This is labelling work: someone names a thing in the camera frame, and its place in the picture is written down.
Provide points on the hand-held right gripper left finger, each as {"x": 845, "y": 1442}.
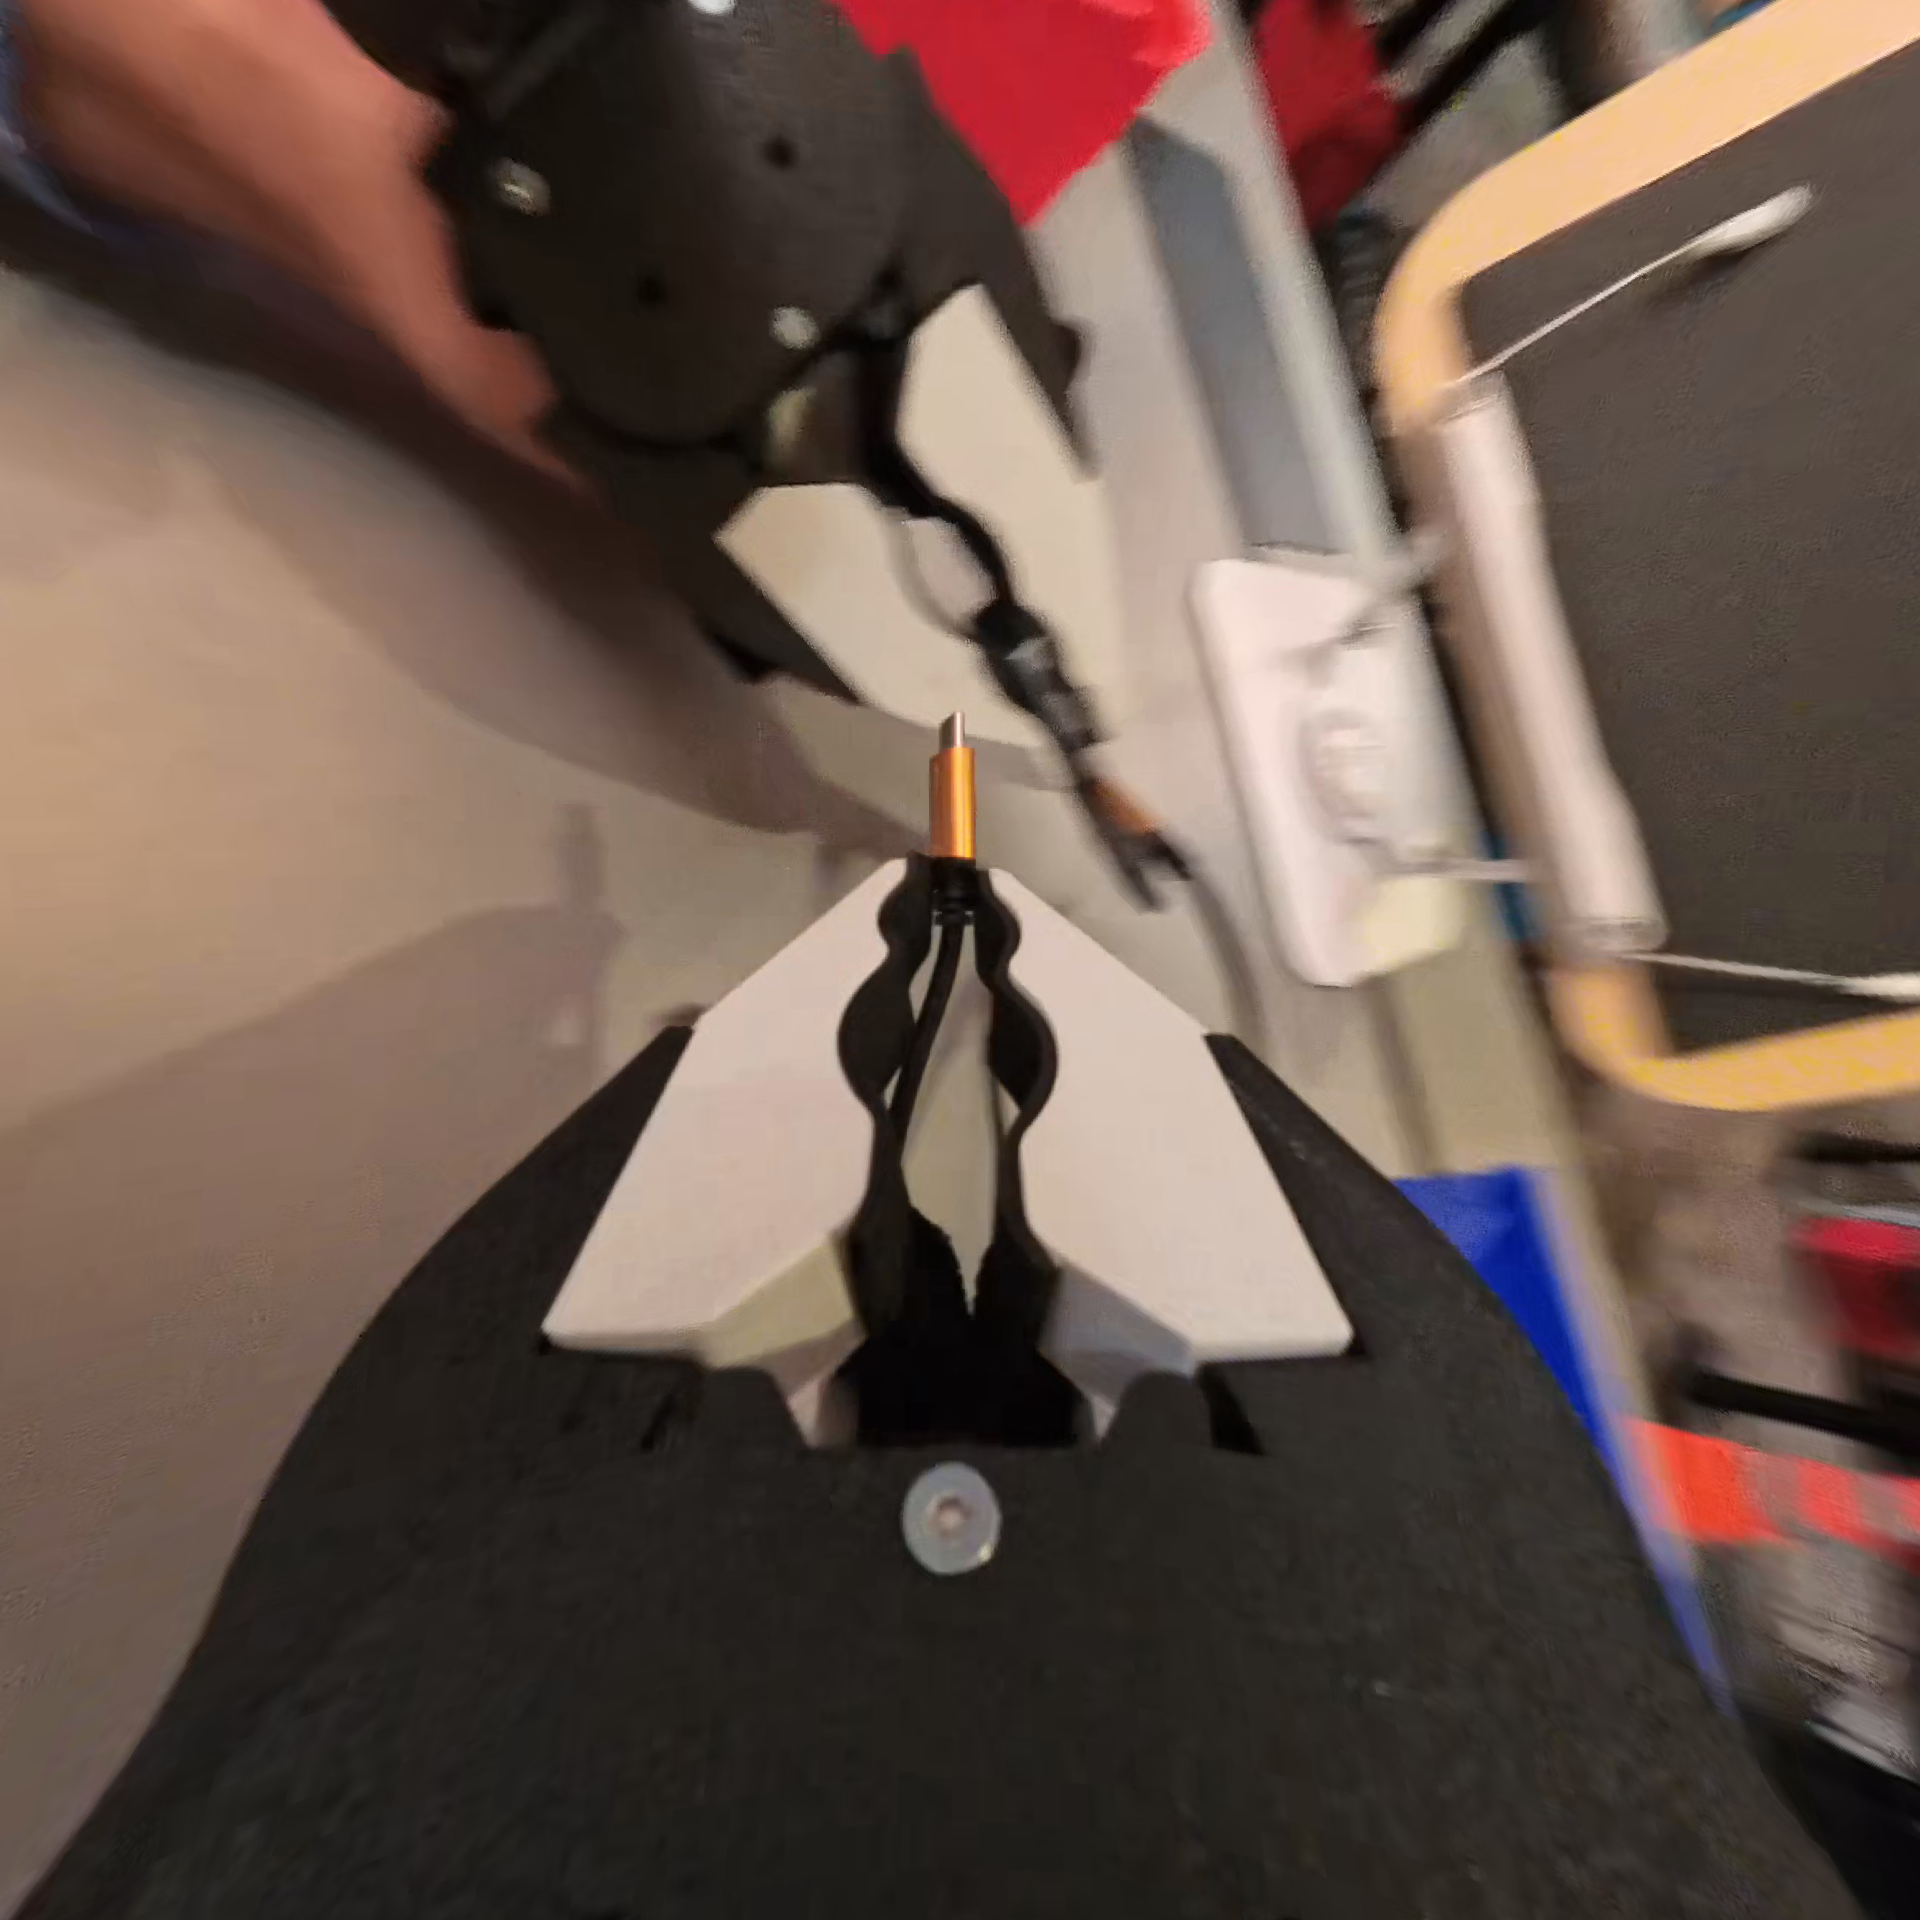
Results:
{"x": 722, "y": 1185}

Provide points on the black board wooden rim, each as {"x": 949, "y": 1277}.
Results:
{"x": 1724, "y": 524}

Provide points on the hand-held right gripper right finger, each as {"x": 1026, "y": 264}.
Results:
{"x": 1171, "y": 1201}

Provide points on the large blue storage bin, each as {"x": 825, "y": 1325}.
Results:
{"x": 1500, "y": 1260}

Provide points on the person's left hand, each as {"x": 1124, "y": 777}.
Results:
{"x": 271, "y": 164}

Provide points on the red object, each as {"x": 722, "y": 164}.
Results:
{"x": 1329, "y": 90}

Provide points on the grey desk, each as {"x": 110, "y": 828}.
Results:
{"x": 226, "y": 749}

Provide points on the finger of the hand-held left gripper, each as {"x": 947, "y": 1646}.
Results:
{"x": 1004, "y": 480}
{"x": 819, "y": 578}

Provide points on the red storage bin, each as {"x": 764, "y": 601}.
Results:
{"x": 1021, "y": 76}

